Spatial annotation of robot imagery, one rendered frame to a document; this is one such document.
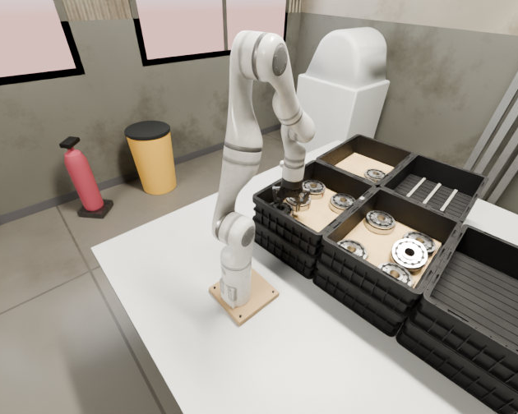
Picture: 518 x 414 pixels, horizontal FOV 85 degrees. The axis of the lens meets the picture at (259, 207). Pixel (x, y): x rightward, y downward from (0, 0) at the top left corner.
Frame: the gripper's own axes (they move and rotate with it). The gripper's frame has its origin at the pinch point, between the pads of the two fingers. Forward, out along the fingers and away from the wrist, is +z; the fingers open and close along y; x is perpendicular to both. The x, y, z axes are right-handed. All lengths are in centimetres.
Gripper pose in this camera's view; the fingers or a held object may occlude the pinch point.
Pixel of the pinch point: (289, 207)
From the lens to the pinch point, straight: 108.2
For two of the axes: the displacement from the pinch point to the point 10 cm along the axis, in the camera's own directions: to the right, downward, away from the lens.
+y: 10.0, 0.6, -0.4
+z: -0.2, 7.8, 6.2
